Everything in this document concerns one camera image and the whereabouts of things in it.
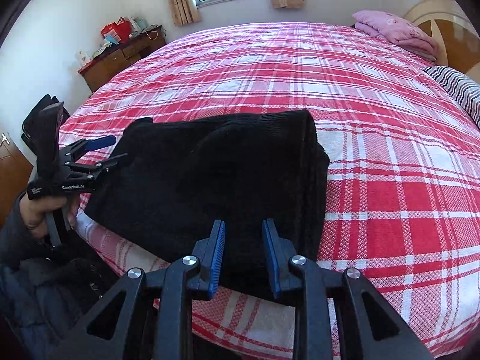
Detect cream wooden headboard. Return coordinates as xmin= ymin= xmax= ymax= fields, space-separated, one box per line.
xmin=403 ymin=0 xmax=480 ymax=83

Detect folded pink blanket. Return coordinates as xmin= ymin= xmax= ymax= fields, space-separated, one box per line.
xmin=352 ymin=10 xmax=439 ymax=62

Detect brown wooden door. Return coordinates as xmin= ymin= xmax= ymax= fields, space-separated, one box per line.
xmin=0 ymin=133 xmax=32 ymax=226

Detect black folding chair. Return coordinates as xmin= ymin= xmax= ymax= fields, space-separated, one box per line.
xmin=21 ymin=94 xmax=60 ymax=155

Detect person left hand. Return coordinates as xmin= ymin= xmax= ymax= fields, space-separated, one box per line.
xmin=19 ymin=195 xmax=80 ymax=240

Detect striped grey pillow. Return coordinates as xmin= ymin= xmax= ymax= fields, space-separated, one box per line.
xmin=424 ymin=66 xmax=480 ymax=128

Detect brown wooden desk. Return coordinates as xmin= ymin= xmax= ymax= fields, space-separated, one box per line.
xmin=78 ymin=25 xmax=166 ymax=93

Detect red plaid bed cover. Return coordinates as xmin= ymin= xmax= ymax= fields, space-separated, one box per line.
xmin=60 ymin=23 xmax=479 ymax=357

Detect dark sleeve forearm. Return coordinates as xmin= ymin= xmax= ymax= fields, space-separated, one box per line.
xmin=0 ymin=193 xmax=122 ymax=360

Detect white card on desk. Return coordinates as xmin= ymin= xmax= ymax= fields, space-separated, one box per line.
xmin=76 ymin=50 xmax=92 ymax=67

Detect black pants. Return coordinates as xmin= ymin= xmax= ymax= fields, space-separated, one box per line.
xmin=85 ymin=110 xmax=329 ymax=300

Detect red gift bag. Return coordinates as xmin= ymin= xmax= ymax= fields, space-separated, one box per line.
xmin=100 ymin=17 xmax=132 ymax=44

